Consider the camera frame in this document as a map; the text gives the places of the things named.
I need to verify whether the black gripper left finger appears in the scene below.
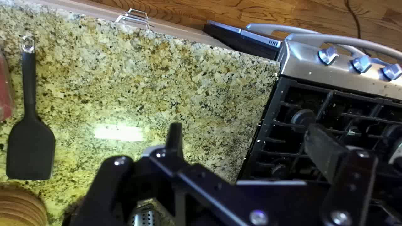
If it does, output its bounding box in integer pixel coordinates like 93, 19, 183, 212
163, 122, 185, 161

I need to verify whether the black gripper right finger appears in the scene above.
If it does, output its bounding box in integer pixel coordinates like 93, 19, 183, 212
303, 123, 351, 182

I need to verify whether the perforated steel utensil holder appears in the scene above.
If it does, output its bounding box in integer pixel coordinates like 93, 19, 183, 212
127, 198, 177, 226

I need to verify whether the stainless steel gas stove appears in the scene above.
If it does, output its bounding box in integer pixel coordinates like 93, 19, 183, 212
202, 19, 402, 226

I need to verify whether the silver stove knob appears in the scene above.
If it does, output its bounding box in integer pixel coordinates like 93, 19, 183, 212
349, 54, 373, 74
381, 62, 402, 82
317, 44, 341, 67

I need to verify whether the transparent plastic object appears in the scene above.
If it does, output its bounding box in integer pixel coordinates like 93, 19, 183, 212
114, 6, 153, 31

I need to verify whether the black spatula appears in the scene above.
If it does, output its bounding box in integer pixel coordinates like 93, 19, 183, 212
5, 35, 57, 181

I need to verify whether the red object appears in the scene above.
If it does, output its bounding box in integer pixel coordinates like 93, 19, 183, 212
0, 52, 15, 123

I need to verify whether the thin black floor cable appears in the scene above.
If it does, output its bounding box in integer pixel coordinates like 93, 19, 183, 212
343, 0, 363, 40

